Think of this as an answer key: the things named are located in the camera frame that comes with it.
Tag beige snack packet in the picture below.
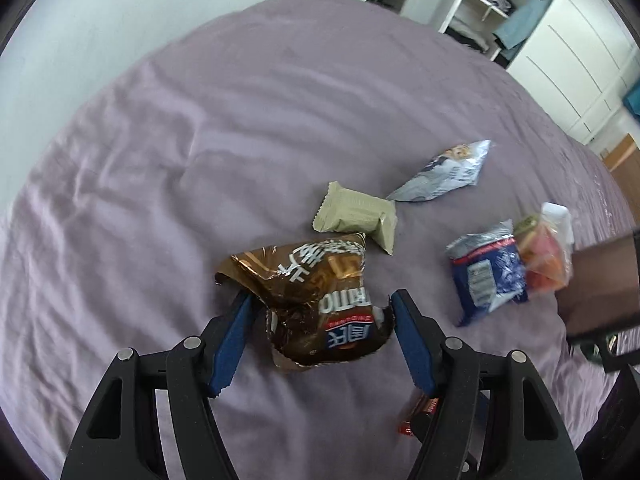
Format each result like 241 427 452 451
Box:
312 181 398 255

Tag white wardrobe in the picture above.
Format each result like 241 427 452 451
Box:
300 0 640 146

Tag teal hanging garment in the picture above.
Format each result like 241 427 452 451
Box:
492 0 558 61

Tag dark blue snack bag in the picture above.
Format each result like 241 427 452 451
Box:
446 219 530 328

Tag clear bag of colourful snacks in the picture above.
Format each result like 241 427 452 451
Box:
512 202 573 295

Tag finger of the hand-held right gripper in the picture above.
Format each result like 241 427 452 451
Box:
570 325 640 373

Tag silver blue snack bag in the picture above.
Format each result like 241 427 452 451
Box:
386 139 495 203

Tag person's right forearm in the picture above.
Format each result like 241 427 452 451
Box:
559 230 640 343

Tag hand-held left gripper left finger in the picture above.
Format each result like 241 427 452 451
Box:
60 290 256 480

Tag teal cloth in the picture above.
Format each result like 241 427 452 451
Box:
622 82 640 120

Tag small red snack packet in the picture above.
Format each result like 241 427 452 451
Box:
397 392 441 438

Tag wooden headboard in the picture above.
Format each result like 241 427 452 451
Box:
602 132 640 173

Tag brown foil snack bag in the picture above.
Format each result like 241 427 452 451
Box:
215 232 396 373

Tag folded light clothes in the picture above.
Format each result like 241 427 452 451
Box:
446 24 493 55

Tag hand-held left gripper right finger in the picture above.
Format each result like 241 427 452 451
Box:
390 288 583 480

